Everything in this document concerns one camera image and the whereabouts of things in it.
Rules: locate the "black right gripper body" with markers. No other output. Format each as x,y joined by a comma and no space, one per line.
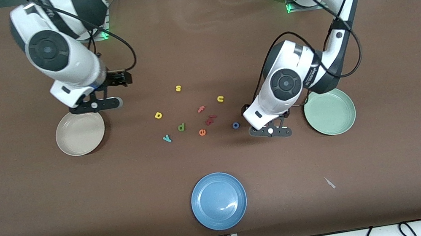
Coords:
117,79

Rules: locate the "white paper scrap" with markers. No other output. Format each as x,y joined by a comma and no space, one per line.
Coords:
329,182

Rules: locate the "pink foam letter f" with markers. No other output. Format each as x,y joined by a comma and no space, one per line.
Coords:
201,109

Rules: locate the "orange foam letter e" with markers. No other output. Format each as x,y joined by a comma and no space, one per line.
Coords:
202,132

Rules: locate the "yellow foam letter p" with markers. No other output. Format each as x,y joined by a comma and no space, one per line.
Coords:
158,115

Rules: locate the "yellow foam letter s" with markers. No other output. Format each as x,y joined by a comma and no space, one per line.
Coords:
178,88

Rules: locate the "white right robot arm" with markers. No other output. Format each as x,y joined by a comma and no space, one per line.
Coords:
68,60

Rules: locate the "green round plate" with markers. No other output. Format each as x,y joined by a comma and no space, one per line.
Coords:
331,112

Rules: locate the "green foam letter d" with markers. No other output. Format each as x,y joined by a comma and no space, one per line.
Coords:
181,127

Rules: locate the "beige round plate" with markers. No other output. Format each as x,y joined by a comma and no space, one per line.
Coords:
81,135

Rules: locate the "blue foam letter o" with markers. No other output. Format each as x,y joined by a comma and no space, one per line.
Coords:
236,125

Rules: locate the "teal foam letter y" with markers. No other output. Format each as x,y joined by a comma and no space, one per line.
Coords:
167,139

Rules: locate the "yellow foam letter n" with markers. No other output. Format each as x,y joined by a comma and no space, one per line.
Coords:
220,99

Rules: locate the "blue round plate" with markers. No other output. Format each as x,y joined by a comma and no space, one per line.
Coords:
219,201

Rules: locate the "dark red foam letter a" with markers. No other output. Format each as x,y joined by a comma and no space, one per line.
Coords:
208,122

